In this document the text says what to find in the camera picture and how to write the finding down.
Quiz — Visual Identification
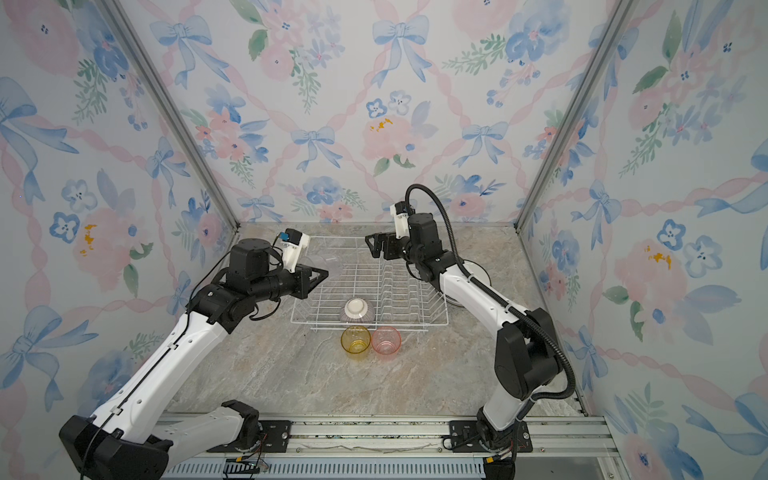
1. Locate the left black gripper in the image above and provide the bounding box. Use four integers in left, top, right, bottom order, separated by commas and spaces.
253, 263, 329, 306

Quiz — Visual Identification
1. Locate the white wire dish rack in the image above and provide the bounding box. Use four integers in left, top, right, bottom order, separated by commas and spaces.
290, 236, 449, 332

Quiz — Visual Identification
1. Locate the yellow glass cup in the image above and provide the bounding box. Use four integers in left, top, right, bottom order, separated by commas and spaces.
340, 325, 372, 359

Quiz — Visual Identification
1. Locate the pink glass cup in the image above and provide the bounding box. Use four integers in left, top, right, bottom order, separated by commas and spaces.
371, 326, 402, 357

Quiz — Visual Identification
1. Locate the clear glass cup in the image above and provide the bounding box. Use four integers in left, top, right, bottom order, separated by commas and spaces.
302, 254, 344, 278

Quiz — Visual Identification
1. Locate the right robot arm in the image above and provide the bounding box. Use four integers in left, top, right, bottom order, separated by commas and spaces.
365, 213, 572, 456

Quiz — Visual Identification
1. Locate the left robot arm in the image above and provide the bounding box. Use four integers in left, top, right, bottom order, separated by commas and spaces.
59, 228, 329, 479

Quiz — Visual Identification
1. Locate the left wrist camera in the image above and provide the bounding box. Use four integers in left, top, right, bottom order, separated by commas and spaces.
277, 228, 311, 273

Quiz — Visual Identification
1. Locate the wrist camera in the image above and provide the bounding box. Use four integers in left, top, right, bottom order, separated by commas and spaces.
390, 201, 411, 240
277, 228, 311, 273

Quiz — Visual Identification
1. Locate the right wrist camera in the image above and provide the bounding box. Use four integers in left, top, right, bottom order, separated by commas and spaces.
390, 201, 411, 240

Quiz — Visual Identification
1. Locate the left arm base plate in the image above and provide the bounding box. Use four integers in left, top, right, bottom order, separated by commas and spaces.
207, 420, 292, 454

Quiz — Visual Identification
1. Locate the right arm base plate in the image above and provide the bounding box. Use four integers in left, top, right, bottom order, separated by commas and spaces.
442, 420, 533, 455

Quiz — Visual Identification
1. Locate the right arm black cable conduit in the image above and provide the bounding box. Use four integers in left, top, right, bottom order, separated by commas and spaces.
404, 183, 577, 402

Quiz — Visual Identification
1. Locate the aluminium rail frame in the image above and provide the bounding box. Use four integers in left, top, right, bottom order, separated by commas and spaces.
158, 414, 629, 479

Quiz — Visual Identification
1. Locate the left aluminium corner post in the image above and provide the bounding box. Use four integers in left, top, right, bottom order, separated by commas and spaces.
95, 0, 240, 233

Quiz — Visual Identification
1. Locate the aluminium corner post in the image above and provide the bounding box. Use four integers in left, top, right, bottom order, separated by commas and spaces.
514, 0, 637, 232
95, 0, 240, 233

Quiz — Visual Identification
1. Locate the right aluminium corner post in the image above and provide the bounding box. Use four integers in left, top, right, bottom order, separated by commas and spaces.
514, 0, 637, 232

